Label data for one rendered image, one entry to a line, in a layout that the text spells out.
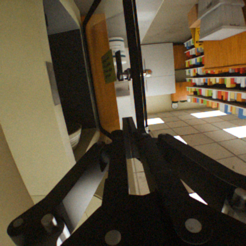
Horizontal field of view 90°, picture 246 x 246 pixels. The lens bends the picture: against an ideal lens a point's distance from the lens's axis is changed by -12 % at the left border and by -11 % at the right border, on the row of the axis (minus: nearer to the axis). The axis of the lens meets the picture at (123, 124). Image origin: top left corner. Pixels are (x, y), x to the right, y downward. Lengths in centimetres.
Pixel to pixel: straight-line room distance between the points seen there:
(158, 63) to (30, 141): 516
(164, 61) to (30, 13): 521
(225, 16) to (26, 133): 237
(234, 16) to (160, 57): 334
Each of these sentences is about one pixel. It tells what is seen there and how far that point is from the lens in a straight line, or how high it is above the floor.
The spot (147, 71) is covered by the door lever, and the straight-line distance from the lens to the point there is 31.
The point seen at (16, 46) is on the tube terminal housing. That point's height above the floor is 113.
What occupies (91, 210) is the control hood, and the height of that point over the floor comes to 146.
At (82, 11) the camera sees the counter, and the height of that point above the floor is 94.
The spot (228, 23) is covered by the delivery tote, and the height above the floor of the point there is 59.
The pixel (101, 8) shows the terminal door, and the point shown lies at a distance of 41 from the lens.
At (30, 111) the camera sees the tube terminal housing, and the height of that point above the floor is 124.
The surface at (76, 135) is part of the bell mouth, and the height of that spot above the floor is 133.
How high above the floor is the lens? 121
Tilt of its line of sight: 17 degrees up
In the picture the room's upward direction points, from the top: 173 degrees clockwise
